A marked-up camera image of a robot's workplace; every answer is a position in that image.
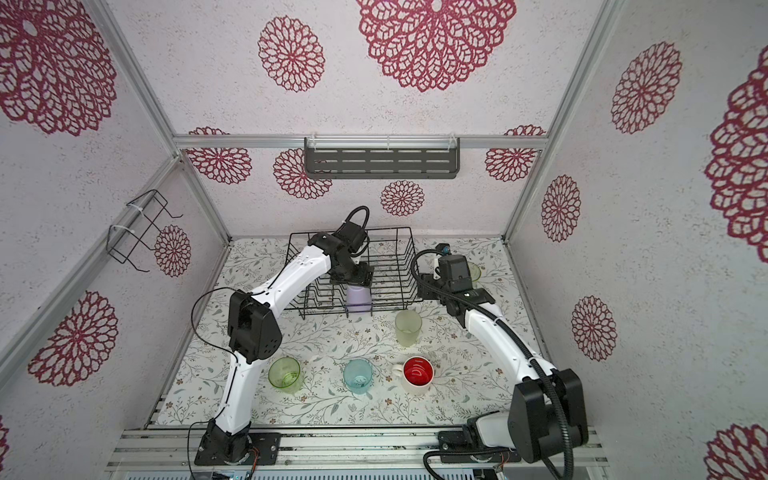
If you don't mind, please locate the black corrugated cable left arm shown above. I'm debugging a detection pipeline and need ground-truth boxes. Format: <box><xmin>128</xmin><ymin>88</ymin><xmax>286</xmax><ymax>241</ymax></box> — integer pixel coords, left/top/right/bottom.
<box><xmin>344</xmin><ymin>205</ymin><xmax>371</xmax><ymax>256</ymax></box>

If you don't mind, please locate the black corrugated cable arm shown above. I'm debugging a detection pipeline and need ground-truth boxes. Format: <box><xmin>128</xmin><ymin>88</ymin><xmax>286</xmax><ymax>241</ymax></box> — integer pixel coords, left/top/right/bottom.
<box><xmin>409</xmin><ymin>248</ymin><xmax>575</xmax><ymax>480</ymax></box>
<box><xmin>344</xmin><ymin>205</ymin><xmax>371</xmax><ymax>256</ymax></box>

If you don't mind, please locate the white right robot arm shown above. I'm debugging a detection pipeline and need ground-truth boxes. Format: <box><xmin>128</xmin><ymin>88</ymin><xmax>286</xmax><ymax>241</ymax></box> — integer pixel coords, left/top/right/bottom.
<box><xmin>409</xmin><ymin>244</ymin><xmax>589</xmax><ymax>478</ymax></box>

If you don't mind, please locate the short green glass cup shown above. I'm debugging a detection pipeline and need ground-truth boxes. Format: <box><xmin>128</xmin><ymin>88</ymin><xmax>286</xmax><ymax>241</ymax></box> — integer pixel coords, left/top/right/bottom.
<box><xmin>268</xmin><ymin>357</ymin><xmax>303</xmax><ymax>394</ymax></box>

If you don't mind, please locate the tall green glass tumbler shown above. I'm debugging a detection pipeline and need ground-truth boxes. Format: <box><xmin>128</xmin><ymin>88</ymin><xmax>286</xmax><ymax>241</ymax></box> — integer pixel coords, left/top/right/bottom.
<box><xmin>468</xmin><ymin>262</ymin><xmax>482</xmax><ymax>283</ymax></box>

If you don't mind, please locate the red and cream mug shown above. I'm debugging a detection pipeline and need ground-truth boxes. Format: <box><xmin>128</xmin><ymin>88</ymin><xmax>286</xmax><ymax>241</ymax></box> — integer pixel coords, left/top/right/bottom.
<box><xmin>391</xmin><ymin>356</ymin><xmax>435</xmax><ymax>395</ymax></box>

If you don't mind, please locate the grey wall shelf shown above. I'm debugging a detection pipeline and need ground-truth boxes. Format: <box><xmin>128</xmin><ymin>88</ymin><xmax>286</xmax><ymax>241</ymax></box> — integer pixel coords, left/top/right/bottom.
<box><xmin>303</xmin><ymin>137</ymin><xmax>461</xmax><ymax>180</ymax></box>

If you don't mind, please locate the black wire wall hanger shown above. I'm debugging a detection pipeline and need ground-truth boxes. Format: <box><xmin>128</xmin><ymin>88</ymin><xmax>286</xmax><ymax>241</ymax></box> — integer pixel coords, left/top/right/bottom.
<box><xmin>104</xmin><ymin>189</ymin><xmax>183</xmax><ymax>273</ymax></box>

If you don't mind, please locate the pale frosted green cup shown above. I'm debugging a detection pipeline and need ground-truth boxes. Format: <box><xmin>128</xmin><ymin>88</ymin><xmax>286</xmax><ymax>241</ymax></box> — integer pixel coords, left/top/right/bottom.
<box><xmin>394</xmin><ymin>310</ymin><xmax>423</xmax><ymax>348</ymax></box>

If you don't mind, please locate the black wire dish rack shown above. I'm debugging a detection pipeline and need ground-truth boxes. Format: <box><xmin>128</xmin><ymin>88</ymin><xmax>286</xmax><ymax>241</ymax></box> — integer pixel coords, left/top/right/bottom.
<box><xmin>287</xmin><ymin>226</ymin><xmax>422</xmax><ymax>318</ymax></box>

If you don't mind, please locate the lavender plastic cup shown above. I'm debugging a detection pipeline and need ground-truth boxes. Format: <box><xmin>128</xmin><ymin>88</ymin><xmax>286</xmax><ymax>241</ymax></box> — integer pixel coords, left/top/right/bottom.
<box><xmin>346</xmin><ymin>285</ymin><xmax>372</xmax><ymax>313</ymax></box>

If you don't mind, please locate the teal textured glass cup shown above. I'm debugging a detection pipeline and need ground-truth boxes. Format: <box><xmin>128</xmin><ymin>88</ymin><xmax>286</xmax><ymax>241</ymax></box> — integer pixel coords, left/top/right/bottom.
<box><xmin>343</xmin><ymin>359</ymin><xmax>374</xmax><ymax>395</ymax></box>

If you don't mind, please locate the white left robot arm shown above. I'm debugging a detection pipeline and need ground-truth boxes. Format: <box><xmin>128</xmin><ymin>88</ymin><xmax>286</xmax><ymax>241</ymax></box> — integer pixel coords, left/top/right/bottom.
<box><xmin>193</xmin><ymin>224</ymin><xmax>373</xmax><ymax>466</ymax></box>

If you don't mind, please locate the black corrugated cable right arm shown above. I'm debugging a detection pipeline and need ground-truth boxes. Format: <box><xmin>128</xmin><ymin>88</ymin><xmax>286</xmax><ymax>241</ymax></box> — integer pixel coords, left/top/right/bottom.
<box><xmin>409</xmin><ymin>248</ymin><xmax>575</xmax><ymax>480</ymax></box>

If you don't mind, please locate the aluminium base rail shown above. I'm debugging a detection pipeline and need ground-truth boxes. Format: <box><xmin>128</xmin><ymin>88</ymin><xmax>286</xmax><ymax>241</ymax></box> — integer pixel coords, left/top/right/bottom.
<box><xmin>107</xmin><ymin>424</ymin><xmax>610</xmax><ymax>480</ymax></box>

